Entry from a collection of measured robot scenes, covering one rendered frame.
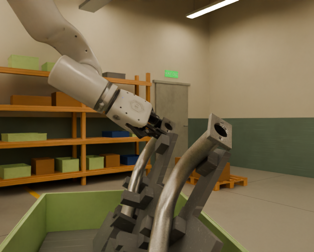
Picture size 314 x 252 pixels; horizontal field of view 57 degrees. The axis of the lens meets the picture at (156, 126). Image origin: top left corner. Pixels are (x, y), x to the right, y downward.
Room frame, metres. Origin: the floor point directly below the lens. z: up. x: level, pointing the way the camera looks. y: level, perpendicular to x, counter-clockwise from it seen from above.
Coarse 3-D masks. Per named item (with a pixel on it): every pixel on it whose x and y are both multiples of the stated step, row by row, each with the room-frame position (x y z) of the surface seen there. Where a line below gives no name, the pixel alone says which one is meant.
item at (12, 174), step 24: (0, 72) 4.90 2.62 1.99; (24, 72) 4.65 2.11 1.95; (48, 72) 4.88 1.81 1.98; (24, 96) 4.77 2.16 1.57; (48, 96) 4.97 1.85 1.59; (72, 120) 5.66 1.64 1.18; (0, 144) 4.44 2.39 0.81; (24, 144) 4.65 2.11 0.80; (48, 144) 4.88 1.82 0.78; (72, 144) 5.13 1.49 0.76; (0, 168) 4.70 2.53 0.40; (24, 168) 4.73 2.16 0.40; (48, 168) 4.99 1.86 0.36; (72, 168) 5.23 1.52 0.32; (96, 168) 5.51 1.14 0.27; (120, 168) 5.72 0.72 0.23
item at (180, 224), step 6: (150, 216) 0.47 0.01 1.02; (144, 222) 0.46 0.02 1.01; (150, 222) 0.46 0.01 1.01; (174, 222) 0.45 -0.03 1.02; (180, 222) 0.45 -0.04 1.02; (186, 222) 0.46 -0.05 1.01; (144, 228) 0.45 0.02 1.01; (150, 228) 0.46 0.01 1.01; (174, 228) 0.44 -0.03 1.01; (180, 228) 0.45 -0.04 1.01; (144, 234) 0.46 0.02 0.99; (174, 234) 0.45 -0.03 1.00; (180, 234) 0.45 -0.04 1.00; (174, 240) 0.46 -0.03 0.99
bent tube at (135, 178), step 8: (168, 120) 0.79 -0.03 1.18; (160, 128) 0.76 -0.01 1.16; (168, 128) 0.80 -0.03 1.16; (152, 136) 0.82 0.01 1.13; (152, 144) 0.81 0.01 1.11; (144, 152) 0.82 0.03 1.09; (152, 152) 0.83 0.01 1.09; (144, 160) 0.82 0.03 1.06; (136, 168) 0.80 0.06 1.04; (144, 168) 0.82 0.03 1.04; (136, 176) 0.78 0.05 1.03; (136, 184) 0.76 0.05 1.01; (136, 192) 0.74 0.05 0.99; (128, 208) 0.69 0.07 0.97
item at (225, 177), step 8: (176, 160) 5.81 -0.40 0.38; (224, 168) 5.02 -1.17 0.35; (192, 176) 5.34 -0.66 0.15; (224, 176) 5.02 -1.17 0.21; (232, 176) 5.46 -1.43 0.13; (240, 176) 5.37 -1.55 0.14; (216, 184) 4.87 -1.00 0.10; (224, 184) 5.25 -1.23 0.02; (232, 184) 5.08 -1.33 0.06; (240, 184) 5.30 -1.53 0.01
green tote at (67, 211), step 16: (64, 192) 0.87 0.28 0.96; (80, 192) 0.88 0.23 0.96; (96, 192) 0.89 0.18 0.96; (112, 192) 0.90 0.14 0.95; (32, 208) 0.71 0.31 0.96; (48, 208) 0.86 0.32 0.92; (64, 208) 0.87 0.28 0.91; (80, 208) 0.88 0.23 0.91; (96, 208) 0.89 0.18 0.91; (112, 208) 0.90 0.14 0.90; (176, 208) 0.90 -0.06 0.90; (32, 224) 0.69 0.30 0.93; (48, 224) 0.86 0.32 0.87; (64, 224) 0.87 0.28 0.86; (80, 224) 0.88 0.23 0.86; (96, 224) 0.89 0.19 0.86; (208, 224) 0.63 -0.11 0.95; (16, 240) 0.56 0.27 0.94; (32, 240) 0.69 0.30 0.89; (224, 240) 0.55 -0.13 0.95
